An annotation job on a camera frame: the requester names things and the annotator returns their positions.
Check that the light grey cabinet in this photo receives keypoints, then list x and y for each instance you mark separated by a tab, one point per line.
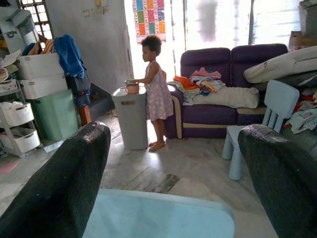
27	29

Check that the grey cushion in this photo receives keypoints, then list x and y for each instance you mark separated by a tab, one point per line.
304	80

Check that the white wall switch plate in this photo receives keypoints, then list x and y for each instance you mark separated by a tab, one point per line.
102	10
86	13

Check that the pink pot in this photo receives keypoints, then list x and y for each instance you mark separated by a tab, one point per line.
132	88

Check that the dark navy hanging garment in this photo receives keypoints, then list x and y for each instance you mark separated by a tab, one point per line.
79	91

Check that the colourful chart poster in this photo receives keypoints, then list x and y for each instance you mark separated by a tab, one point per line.
148	22

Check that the white quilted blanket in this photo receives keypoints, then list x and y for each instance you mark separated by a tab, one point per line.
230	98

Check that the pile of folded clothes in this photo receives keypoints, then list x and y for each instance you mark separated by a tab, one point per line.
205	79

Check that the mint green bin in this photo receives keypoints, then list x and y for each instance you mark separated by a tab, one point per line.
57	116

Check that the purple fabric sofa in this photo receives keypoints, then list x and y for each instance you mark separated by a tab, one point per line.
205	116

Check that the white paper sheet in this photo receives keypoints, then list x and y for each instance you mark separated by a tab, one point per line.
53	146

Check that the cardboard box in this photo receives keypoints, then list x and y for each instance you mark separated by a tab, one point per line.
296	41

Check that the child in lilac dress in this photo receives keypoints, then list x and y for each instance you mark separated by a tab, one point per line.
158	96

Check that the brown wooden stand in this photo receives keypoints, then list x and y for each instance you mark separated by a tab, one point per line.
85	115

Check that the white storage box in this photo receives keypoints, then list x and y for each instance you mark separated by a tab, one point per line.
44	86
39	65

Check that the window grille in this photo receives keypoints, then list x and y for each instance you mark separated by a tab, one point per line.
40	17

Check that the light blue child chair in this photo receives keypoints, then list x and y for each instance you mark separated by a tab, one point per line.
153	218
280	99

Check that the grey tall lidded bin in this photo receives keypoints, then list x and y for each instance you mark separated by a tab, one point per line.
132	124

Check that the long white cushion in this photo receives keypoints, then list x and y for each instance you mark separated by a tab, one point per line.
280	65

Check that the blue hanging cloth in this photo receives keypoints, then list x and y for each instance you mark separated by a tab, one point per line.
69	57

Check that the white shelf rack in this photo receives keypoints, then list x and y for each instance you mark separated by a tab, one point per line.
9	135

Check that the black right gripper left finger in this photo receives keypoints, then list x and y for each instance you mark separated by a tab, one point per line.
57	188

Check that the tan hanging clothes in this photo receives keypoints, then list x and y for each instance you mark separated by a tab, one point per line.
47	48

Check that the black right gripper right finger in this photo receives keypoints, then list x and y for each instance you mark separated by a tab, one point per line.
287	188

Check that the heap of mixed clothes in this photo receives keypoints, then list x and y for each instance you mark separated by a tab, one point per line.
302	119

